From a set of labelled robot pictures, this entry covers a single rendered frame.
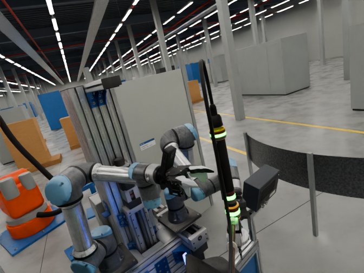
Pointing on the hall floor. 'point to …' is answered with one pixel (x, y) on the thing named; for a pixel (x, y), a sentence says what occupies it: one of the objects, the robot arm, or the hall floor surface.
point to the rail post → (258, 262)
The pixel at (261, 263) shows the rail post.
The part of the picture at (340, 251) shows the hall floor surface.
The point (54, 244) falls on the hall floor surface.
